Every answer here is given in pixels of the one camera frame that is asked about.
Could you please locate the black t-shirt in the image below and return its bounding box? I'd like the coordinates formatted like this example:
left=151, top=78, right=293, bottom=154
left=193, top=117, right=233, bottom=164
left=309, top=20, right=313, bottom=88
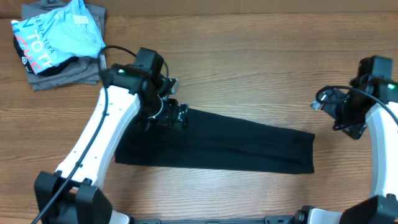
left=115, top=109, right=315, bottom=174

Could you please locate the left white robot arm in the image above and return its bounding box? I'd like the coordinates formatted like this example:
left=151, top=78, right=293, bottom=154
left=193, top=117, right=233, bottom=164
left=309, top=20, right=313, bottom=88
left=33, top=62, right=188, bottom=223

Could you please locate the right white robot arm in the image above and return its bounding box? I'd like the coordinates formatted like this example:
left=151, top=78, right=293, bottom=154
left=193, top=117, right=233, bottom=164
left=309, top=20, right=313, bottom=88
left=286, top=78, right=397, bottom=224

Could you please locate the folded grey shirt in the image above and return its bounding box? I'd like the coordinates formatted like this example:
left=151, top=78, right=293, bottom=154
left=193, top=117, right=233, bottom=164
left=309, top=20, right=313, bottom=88
left=21, top=0, right=100, bottom=91

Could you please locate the light blue printed shirt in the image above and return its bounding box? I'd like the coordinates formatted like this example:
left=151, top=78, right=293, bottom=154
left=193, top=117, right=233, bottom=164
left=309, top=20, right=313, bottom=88
left=11, top=0, right=104, bottom=73

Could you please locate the folded black shirt in pile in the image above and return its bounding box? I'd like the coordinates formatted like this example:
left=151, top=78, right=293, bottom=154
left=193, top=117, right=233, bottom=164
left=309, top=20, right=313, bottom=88
left=13, top=36, right=78, bottom=77

